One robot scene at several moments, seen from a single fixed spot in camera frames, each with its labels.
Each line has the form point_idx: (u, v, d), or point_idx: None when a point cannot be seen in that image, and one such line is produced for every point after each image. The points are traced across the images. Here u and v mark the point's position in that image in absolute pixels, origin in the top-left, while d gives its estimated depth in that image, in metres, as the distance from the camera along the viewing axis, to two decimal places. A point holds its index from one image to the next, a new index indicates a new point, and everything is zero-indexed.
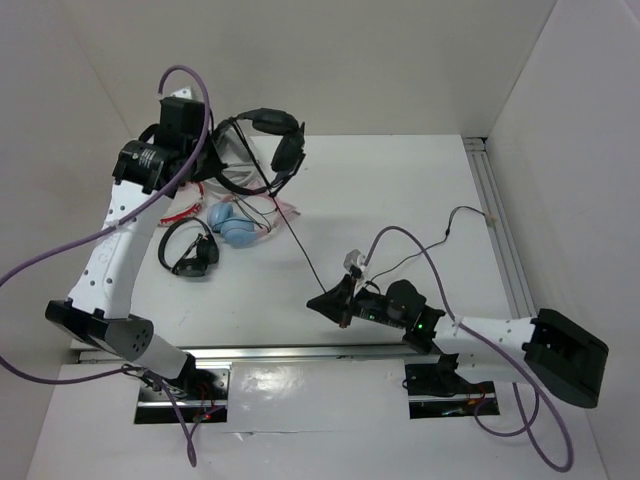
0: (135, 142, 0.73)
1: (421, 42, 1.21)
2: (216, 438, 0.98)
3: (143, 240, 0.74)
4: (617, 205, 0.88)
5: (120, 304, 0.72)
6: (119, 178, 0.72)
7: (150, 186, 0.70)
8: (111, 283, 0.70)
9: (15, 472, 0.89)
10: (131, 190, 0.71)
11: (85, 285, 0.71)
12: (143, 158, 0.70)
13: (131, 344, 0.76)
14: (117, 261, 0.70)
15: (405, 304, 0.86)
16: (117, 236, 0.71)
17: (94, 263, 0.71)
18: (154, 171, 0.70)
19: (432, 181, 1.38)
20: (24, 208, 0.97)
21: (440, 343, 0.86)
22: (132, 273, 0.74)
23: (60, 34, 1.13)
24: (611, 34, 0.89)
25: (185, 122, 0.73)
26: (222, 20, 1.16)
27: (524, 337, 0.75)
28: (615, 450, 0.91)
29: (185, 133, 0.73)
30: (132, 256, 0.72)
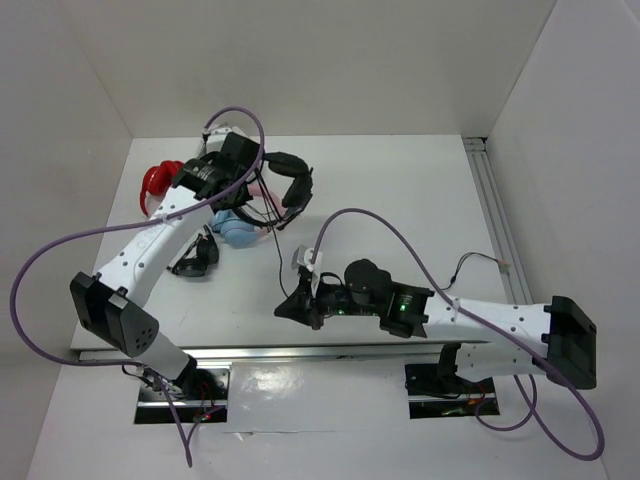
0: (194, 159, 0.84)
1: (422, 42, 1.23)
2: (215, 439, 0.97)
3: (179, 240, 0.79)
4: (617, 202, 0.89)
5: (141, 291, 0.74)
6: (176, 183, 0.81)
7: (201, 196, 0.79)
8: (142, 268, 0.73)
9: (12, 474, 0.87)
10: (184, 193, 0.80)
11: (116, 265, 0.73)
12: (201, 173, 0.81)
13: (135, 339, 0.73)
14: (155, 249, 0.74)
15: (367, 285, 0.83)
16: (161, 228, 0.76)
17: (132, 248, 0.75)
18: (208, 184, 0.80)
19: (433, 181, 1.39)
20: (23, 205, 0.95)
21: (432, 327, 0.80)
22: (159, 269, 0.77)
23: (61, 31, 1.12)
24: (613, 33, 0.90)
25: (243, 154, 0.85)
26: (225, 18, 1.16)
27: (539, 328, 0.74)
28: (614, 449, 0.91)
29: (240, 163, 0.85)
30: (167, 250, 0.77)
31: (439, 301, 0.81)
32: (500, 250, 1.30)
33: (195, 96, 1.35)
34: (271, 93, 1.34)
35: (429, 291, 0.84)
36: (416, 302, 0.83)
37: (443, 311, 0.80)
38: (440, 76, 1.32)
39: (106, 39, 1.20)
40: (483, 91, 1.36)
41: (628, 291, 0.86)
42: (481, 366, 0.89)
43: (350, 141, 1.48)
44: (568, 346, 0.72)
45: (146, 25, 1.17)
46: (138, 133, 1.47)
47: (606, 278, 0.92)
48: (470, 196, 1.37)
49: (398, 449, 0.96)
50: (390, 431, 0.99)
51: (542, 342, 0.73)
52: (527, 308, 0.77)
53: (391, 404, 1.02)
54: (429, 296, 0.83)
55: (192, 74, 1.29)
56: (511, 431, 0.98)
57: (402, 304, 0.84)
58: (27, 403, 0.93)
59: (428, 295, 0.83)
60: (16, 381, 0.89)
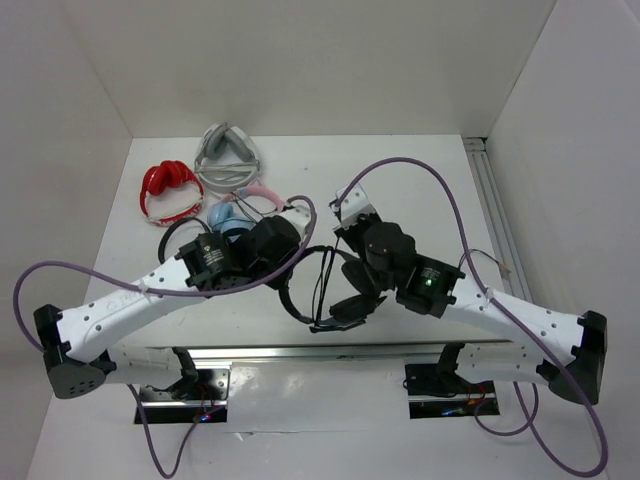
0: (216, 233, 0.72)
1: (422, 42, 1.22)
2: (214, 439, 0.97)
3: (155, 314, 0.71)
4: (617, 203, 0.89)
5: (91, 350, 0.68)
6: (180, 254, 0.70)
7: (194, 282, 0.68)
8: (97, 331, 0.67)
9: (12, 474, 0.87)
10: (180, 270, 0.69)
11: (79, 314, 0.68)
12: (209, 256, 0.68)
13: (69, 386, 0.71)
14: (118, 317, 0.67)
15: (388, 248, 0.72)
16: (138, 297, 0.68)
17: (102, 304, 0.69)
18: (208, 271, 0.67)
19: (433, 181, 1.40)
20: (23, 206, 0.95)
21: (456, 310, 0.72)
22: (122, 334, 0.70)
23: (62, 33, 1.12)
24: (613, 35, 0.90)
25: (268, 247, 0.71)
26: (225, 19, 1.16)
27: (572, 339, 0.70)
28: (614, 450, 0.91)
29: (260, 255, 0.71)
30: (136, 321, 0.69)
31: (470, 286, 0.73)
32: (500, 250, 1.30)
33: (195, 97, 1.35)
34: (271, 93, 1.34)
35: (459, 272, 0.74)
36: (444, 280, 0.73)
37: (472, 297, 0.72)
38: (440, 77, 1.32)
39: (106, 39, 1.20)
40: (483, 91, 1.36)
41: (628, 291, 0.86)
42: (483, 366, 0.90)
43: (350, 141, 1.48)
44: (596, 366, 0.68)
45: (146, 26, 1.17)
46: (138, 134, 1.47)
47: (606, 278, 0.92)
48: (470, 196, 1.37)
49: (398, 449, 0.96)
50: (390, 431, 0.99)
51: (570, 353, 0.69)
52: (562, 316, 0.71)
53: (391, 404, 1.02)
54: (460, 278, 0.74)
55: (192, 75, 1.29)
56: (511, 430, 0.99)
57: (427, 279, 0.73)
58: (26, 403, 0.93)
59: (457, 276, 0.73)
60: (17, 381, 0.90)
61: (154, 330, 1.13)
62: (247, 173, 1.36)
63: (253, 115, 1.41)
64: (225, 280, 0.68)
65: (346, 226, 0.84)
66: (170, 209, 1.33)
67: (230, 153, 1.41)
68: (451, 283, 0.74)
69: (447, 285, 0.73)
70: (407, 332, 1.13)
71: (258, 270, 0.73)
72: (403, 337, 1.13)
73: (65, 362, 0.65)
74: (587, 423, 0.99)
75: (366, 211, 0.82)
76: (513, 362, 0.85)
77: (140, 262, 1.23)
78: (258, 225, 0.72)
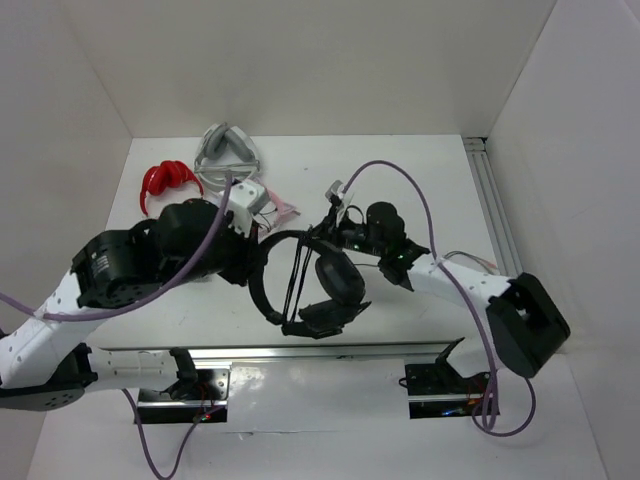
0: (120, 231, 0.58)
1: (422, 42, 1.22)
2: (215, 439, 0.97)
3: (73, 335, 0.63)
4: (617, 203, 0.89)
5: (30, 378, 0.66)
6: (73, 267, 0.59)
7: (87, 299, 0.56)
8: (18, 363, 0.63)
9: (13, 474, 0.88)
10: (74, 286, 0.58)
11: (7, 345, 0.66)
12: (96, 262, 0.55)
13: (45, 400, 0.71)
14: (30, 347, 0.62)
15: (381, 221, 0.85)
16: (41, 325, 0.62)
17: (21, 333, 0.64)
18: (100, 281, 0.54)
19: (433, 180, 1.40)
20: (23, 207, 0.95)
21: (417, 275, 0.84)
22: (56, 357, 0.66)
23: (62, 34, 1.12)
24: (613, 35, 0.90)
25: (177, 242, 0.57)
26: (224, 19, 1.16)
27: (496, 289, 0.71)
28: (614, 450, 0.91)
29: (167, 254, 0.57)
30: (53, 347, 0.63)
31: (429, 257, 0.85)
32: (500, 250, 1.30)
33: (195, 97, 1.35)
34: (270, 93, 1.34)
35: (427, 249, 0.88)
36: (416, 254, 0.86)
37: (427, 264, 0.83)
38: (440, 77, 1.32)
39: (106, 39, 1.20)
40: (483, 91, 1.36)
41: (628, 291, 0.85)
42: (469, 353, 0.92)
43: (350, 141, 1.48)
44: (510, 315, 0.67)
45: (145, 26, 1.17)
46: (138, 134, 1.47)
47: (606, 279, 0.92)
48: (470, 196, 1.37)
49: (397, 449, 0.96)
50: (390, 431, 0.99)
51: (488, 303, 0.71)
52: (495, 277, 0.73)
53: (391, 404, 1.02)
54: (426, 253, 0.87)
55: (192, 75, 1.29)
56: (506, 428, 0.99)
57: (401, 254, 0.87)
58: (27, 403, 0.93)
59: (423, 252, 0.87)
60: None
61: (153, 330, 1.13)
62: (247, 173, 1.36)
63: (253, 114, 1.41)
64: (125, 290, 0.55)
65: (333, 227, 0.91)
66: None
67: (229, 153, 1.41)
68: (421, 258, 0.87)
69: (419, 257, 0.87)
70: (408, 331, 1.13)
71: (174, 269, 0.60)
72: (403, 337, 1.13)
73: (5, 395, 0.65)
74: (588, 424, 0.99)
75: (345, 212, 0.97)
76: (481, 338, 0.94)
77: None
78: (162, 214, 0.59)
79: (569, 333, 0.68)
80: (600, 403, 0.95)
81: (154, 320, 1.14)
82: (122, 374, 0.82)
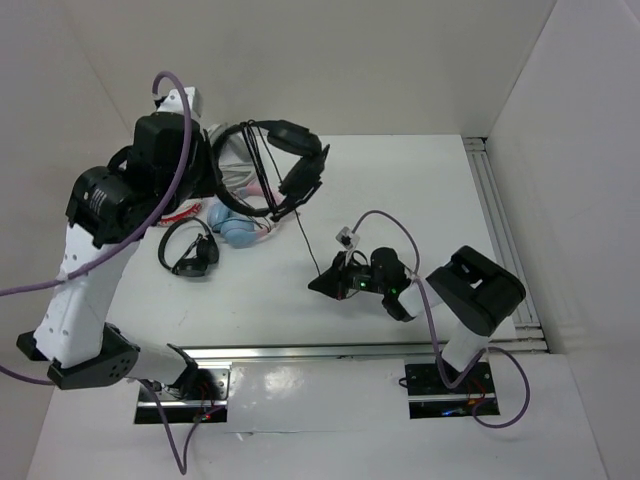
0: (100, 169, 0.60)
1: (422, 42, 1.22)
2: (215, 438, 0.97)
3: (104, 287, 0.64)
4: (617, 203, 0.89)
5: (81, 353, 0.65)
6: (72, 219, 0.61)
7: (101, 238, 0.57)
8: (66, 336, 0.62)
9: (12, 474, 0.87)
10: (83, 235, 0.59)
11: (45, 332, 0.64)
12: (94, 200, 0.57)
13: (105, 372, 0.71)
14: (70, 313, 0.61)
15: (383, 264, 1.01)
16: (68, 288, 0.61)
17: (52, 311, 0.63)
18: (106, 212, 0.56)
19: (433, 180, 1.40)
20: (24, 207, 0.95)
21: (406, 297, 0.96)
22: (98, 319, 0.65)
23: (62, 34, 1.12)
24: (613, 35, 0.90)
25: (159, 148, 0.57)
26: (224, 19, 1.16)
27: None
28: (614, 449, 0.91)
29: (158, 165, 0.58)
30: (91, 307, 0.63)
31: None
32: (500, 250, 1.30)
33: None
34: (271, 93, 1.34)
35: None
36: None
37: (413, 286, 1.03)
38: (440, 77, 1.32)
39: (107, 39, 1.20)
40: (483, 91, 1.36)
41: (629, 291, 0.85)
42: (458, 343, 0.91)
43: (350, 141, 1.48)
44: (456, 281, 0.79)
45: (146, 26, 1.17)
46: None
47: (606, 278, 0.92)
48: (470, 196, 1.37)
49: (398, 449, 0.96)
50: (391, 430, 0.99)
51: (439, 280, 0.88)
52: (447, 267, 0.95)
53: (391, 404, 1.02)
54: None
55: (192, 75, 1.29)
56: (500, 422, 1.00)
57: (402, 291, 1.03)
58: (28, 403, 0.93)
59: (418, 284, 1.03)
60: (17, 381, 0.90)
61: (153, 329, 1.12)
62: (247, 173, 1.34)
63: (253, 114, 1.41)
64: (133, 213, 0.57)
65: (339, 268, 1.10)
66: None
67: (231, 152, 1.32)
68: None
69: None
70: (408, 331, 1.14)
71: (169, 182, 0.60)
72: (403, 337, 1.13)
73: (68, 376, 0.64)
74: (587, 424, 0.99)
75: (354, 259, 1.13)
76: None
77: (140, 262, 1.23)
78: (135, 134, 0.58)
79: (522, 290, 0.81)
80: (599, 403, 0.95)
81: (154, 320, 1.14)
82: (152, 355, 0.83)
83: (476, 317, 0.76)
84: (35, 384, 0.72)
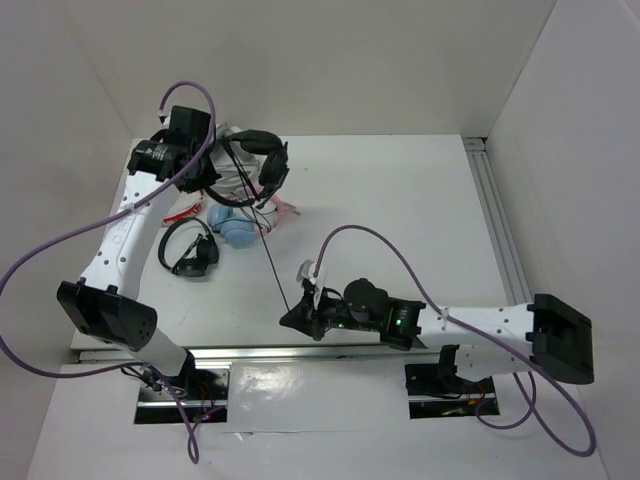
0: (145, 142, 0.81)
1: (422, 42, 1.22)
2: (215, 438, 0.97)
3: (153, 227, 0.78)
4: (617, 204, 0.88)
5: (130, 286, 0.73)
6: (133, 170, 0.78)
7: (163, 175, 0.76)
8: (124, 262, 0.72)
9: (13, 474, 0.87)
10: (144, 178, 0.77)
11: (97, 266, 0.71)
12: (156, 151, 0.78)
13: (137, 328, 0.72)
14: (131, 240, 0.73)
15: (366, 305, 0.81)
16: (130, 219, 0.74)
17: (107, 245, 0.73)
18: (166, 162, 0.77)
19: (433, 180, 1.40)
20: (23, 207, 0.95)
21: (426, 338, 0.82)
22: (144, 257, 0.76)
23: (62, 34, 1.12)
24: (614, 35, 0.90)
25: (192, 125, 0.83)
26: (224, 20, 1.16)
27: (524, 328, 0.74)
28: (613, 448, 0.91)
29: (192, 136, 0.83)
30: (144, 240, 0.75)
31: (429, 312, 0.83)
32: (500, 250, 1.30)
33: (195, 96, 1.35)
34: (271, 94, 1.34)
35: (421, 303, 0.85)
36: (411, 317, 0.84)
37: (433, 322, 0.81)
38: (440, 77, 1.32)
39: (107, 39, 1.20)
40: (483, 91, 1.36)
41: (629, 292, 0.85)
42: (479, 364, 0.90)
43: (350, 141, 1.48)
44: (556, 344, 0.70)
45: (146, 26, 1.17)
46: (138, 134, 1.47)
47: (607, 279, 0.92)
48: (470, 196, 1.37)
49: (398, 449, 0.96)
50: (391, 431, 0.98)
51: (527, 341, 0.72)
52: (511, 309, 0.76)
53: (391, 404, 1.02)
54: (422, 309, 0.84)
55: (192, 74, 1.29)
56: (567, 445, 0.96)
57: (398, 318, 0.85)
58: (27, 403, 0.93)
59: (420, 307, 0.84)
60: (16, 381, 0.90)
61: None
62: None
63: (254, 115, 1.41)
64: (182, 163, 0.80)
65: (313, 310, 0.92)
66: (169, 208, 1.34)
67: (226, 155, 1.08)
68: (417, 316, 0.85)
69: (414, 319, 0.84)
70: None
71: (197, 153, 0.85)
72: None
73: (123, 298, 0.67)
74: (586, 423, 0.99)
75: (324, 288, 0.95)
76: (463, 352, 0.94)
77: None
78: (171, 120, 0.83)
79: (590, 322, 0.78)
80: (599, 403, 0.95)
81: None
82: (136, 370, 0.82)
83: (581, 373, 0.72)
84: (48, 376, 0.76)
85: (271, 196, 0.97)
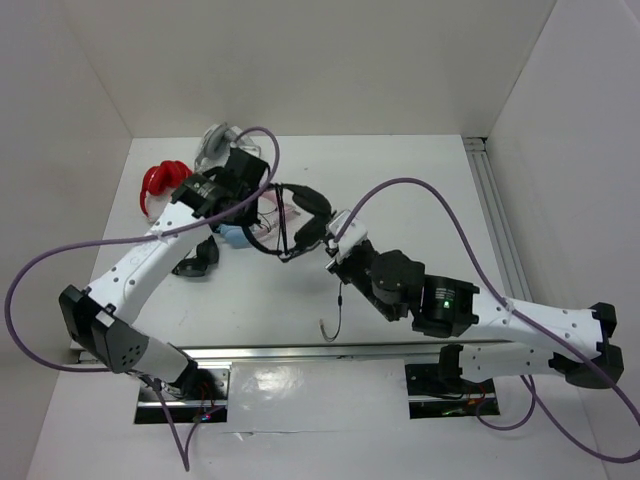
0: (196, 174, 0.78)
1: (422, 43, 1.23)
2: (214, 439, 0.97)
3: (174, 258, 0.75)
4: (617, 204, 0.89)
5: (129, 309, 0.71)
6: (175, 198, 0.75)
7: (200, 213, 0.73)
8: (132, 285, 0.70)
9: (13, 474, 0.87)
10: (183, 210, 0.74)
11: (106, 280, 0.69)
12: (202, 190, 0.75)
13: (121, 354, 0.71)
14: (147, 266, 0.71)
15: (401, 282, 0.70)
16: (154, 244, 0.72)
17: (123, 262, 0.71)
18: (206, 202, 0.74)
19: (433, 180, 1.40)
20: (23, 208, 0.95)
21: (481, 328, 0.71)
22: (152, 284, 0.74)
23: (62, 34, 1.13)
24: (614, 36, 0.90)
25: (247, 171, 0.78)
26: (224, 20, 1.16)
27: (593, 336, 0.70)
28: (614, 448, 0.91)
29: (243, 181, 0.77)
30: (160, 268, 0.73)
31: (488, 300, 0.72)
32: (500, 250, 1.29)
33: (196, 96, 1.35)
34: (271, 94, 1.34)
35: (473, 288, 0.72)
36: (458, 300, 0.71)
37: (494, 313, 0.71)
38: (440, 77, 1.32)
39: (107, 40, 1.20)
40: (483, 91, 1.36)
41: (629, 292, 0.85)
42: (486, 367, 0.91)
43: (350, 141, 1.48)
44: (619, 357, 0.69)
45: (146, 27, 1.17)
46: (138, 134, 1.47)
47: (606, 279, 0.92)
48: (470, 196, 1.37)
49: (398, 449, 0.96)
50: (391, 431, 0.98)
51: (595, 350, 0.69)
52: (578, 313, 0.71)
53: (391, 404, 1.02)
54: (475, 294, 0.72)
55: (192, 75, 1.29)
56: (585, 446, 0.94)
57: (443, 300, 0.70)
58: (27, 402, 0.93)
59: (473, 292, 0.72)
60: (17, 382, 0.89)
61: (155, 329, 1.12)
62: None
63: (254, 115, 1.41)
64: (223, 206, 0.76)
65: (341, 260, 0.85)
66: None
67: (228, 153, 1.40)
68: (466, 298, 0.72)
69: (463, 303, 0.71)
70: (407, 331, 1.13)
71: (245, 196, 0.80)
72: (403, 337, 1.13)
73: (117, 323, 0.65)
74: (587, 425, 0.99)
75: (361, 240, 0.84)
76: (472, 350, 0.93)
77: None
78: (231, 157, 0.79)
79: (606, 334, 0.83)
80: (600, 404, 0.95)
81: (156, 320, 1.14)
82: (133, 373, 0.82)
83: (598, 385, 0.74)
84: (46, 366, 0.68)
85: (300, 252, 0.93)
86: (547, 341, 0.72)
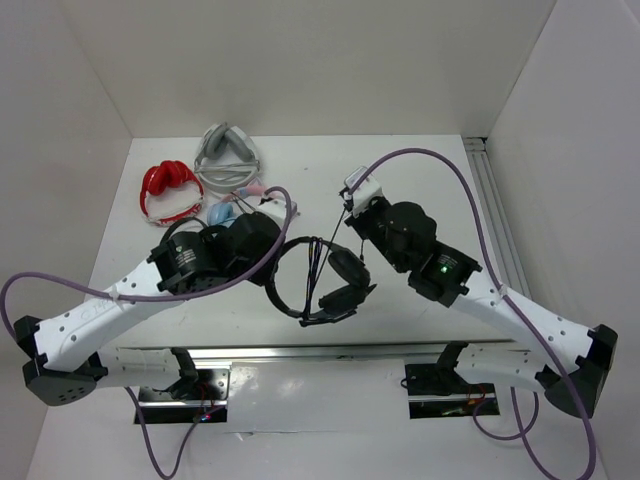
0: (191, 234, 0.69)
1: (422, 43, 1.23)
2: (214, 439, 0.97)
3: (131, 321, 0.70)
4: (617, 205, 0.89)
5: (69, 360, 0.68)
6: (151, 257, 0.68)
7: (167, 286, 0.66)
8: (72, 341, 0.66)
9: (13, 474, 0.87)
10: (153, 275, 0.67)
11: (54, 326, 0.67)
12: (180, 257, 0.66)
13: (59, 393, 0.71)
14: (92, 325, 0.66)
15: (409, 228, 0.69)
16: (109, 304, 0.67)
17: (76, 313, 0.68)
18: (179, 274, 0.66)
19: (432, 180, 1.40)
20: (23, 208, 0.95)
21: (466, 301, 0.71)
22: (102, 340, 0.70)
23: (62, 35, 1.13)
24: (613, 36, 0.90)
25: (246, 245, 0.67)
26: (224, 21, 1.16)
27: (578, 349, 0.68)
28: (612, 449, 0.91)
29: (238, 255, 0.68)
30: (111, 328, 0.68)
31: (484, 280, 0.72)
32: (500, 250, 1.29)
33: (195, 96, 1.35)
34: (271, 94, 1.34)
35: (476, 264, 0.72)
36: (457, 271, 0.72)
37: (485, 292, 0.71)
38: (440, 77, 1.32)
39: (107, 40, 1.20)
40: (483, 91, 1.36)
41: (629, 293, 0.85)
42: (482, 367, 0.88)
43: (349, 141, 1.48)
44: (599, 379, 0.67)
45: (145, 27, 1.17)
46: (138, 134, 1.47)
47: (606, 279, 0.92)
48: (470, 196, 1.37)
49: (397, 449, 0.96)
50: (390, 431, 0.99)
51: (574, 363, 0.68)
52: (573, 324, 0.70)
53: (391, 404, 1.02)
54: (475, 271, 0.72)
55: (192, 75, 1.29)
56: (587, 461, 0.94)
57: (442, 266, 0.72)
58: (28, 403, 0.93)
59: (473, 269, 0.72)
60: (17, 382, 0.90)
61: (156, 329, 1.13)
62: (247, 173, 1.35)
63: (253, 115, 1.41)
64: (201, 281, 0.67)
65: (356, 214, 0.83)
66: (169, 208, 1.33)
67: (229, 153, 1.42)
68: (465, 273, 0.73)
69: (461, 276, 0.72)
70: (406, 331, 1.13)
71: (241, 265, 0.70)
72: (402, 337, 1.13)
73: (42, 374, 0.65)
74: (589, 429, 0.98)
75: (375, 196, 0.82)
76: (476, 346, 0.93)
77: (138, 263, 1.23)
78: (234, 223, 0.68)
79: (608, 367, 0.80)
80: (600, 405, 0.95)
81: (157, 319, 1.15)
82: (132, 370, 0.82)
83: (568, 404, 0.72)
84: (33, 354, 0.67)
85: (321, 320, 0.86)
86: (531, 339, 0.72)
